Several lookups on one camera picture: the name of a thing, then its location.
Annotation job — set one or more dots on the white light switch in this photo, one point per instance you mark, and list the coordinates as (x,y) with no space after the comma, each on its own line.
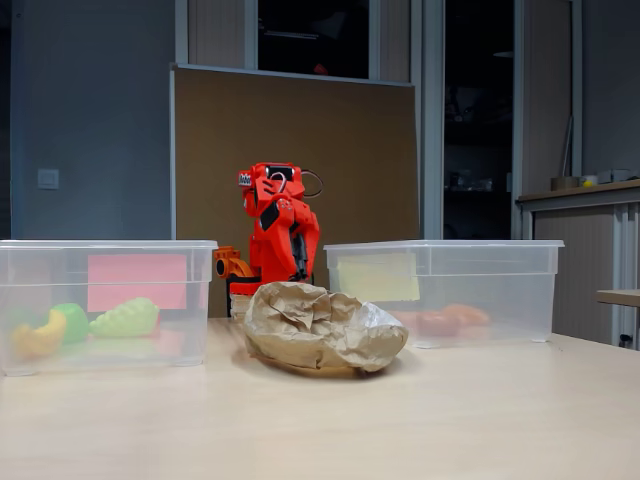
(48,178)

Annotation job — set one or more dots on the orange printed clamp part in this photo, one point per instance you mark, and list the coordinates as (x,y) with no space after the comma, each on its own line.
(230,262)

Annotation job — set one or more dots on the wooden side table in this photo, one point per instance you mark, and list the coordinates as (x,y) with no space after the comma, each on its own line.
(620,297)

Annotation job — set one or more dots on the crumpled brown paper bag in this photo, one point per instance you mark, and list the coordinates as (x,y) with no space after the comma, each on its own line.
(320,350)

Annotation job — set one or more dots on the brown cork board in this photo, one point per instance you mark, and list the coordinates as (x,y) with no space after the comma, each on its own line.
(210,150)

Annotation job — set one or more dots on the clear plastic film sheet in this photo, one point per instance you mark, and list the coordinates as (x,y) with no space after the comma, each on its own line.
(372,320)

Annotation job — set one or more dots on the clear plastic bin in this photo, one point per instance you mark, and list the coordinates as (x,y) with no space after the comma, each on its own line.
(515,300)
(50,360)

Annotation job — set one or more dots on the red robot arm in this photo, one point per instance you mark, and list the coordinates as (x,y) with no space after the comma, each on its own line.
(265,255)

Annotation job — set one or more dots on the small yellow object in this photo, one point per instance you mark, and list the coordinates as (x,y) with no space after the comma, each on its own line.
(588,183)

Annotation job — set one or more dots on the orange toy doughnut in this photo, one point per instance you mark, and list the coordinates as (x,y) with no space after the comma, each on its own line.
(437,324)

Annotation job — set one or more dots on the yellow-green paper label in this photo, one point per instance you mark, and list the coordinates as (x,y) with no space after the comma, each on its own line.
(380,277)

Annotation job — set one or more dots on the pale green toy grapes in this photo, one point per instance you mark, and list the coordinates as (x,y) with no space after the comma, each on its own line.
(125,320)

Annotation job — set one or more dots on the grey shutter cabinet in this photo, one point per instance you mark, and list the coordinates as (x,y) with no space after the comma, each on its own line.
(575,250)

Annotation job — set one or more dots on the green toy apple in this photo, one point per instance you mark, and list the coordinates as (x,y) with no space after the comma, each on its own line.
(75,322)

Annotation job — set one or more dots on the orange toy croissant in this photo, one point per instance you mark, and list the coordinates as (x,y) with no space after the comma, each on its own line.
(472,315)

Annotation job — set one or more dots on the wooden base block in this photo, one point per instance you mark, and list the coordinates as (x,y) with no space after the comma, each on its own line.
(237,305)

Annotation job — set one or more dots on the yellow toy banana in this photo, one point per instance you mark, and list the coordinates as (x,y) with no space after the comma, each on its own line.
(40,340)

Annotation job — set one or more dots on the pink paper label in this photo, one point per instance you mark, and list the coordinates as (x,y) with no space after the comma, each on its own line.
(135,277)

